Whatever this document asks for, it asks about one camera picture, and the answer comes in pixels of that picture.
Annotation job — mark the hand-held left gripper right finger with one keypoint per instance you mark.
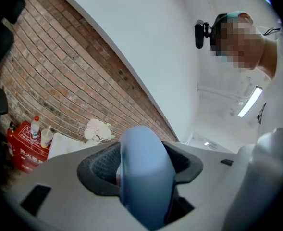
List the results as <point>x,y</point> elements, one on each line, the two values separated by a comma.
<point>203,189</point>

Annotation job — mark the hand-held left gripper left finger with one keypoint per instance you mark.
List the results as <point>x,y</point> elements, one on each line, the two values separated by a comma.
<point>66,201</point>

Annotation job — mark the big light blue plate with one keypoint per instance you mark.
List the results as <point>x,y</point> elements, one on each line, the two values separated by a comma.
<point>146,167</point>

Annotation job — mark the beige checked tablecloth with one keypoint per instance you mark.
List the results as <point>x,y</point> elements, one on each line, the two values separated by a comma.
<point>62,145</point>

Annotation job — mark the red equipment box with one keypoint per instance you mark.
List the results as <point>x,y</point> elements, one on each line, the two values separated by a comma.
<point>26,153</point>

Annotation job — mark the drink cup with straw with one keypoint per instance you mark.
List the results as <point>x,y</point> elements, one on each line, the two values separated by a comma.
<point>45,138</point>

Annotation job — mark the white flower bouquet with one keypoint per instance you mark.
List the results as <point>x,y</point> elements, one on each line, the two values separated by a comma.
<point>98,129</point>

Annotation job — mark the clear plastic water bottle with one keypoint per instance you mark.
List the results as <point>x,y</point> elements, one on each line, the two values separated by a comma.
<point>34,129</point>

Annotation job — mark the white ceiling pipe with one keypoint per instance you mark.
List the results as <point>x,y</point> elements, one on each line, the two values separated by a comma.
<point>215,93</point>

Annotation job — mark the long ceiling light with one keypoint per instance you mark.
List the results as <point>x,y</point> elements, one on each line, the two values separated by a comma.
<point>250,101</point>

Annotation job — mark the person's head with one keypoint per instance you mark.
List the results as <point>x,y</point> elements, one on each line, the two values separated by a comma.
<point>263,54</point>

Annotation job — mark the teal head cap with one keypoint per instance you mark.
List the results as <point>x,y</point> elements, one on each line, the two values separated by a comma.
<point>235,14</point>

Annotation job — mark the black head camera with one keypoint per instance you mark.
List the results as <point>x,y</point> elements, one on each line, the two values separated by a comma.
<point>199,35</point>

